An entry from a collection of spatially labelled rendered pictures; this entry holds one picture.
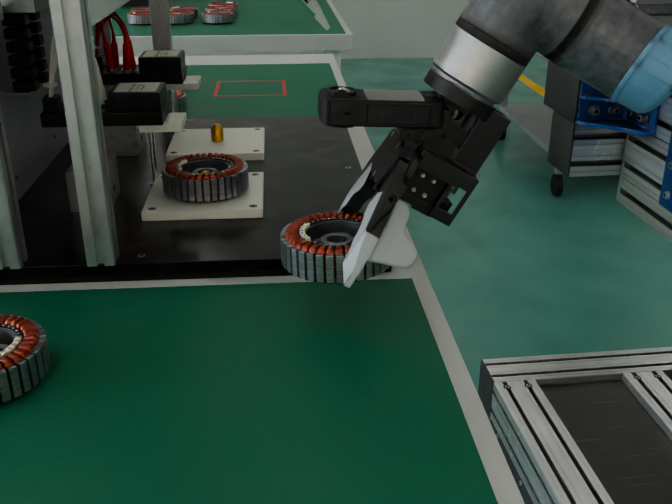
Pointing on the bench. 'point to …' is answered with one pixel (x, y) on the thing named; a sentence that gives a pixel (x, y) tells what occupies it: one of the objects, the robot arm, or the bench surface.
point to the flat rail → (103, 9)
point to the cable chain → (24, 53)
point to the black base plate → (323, 177)
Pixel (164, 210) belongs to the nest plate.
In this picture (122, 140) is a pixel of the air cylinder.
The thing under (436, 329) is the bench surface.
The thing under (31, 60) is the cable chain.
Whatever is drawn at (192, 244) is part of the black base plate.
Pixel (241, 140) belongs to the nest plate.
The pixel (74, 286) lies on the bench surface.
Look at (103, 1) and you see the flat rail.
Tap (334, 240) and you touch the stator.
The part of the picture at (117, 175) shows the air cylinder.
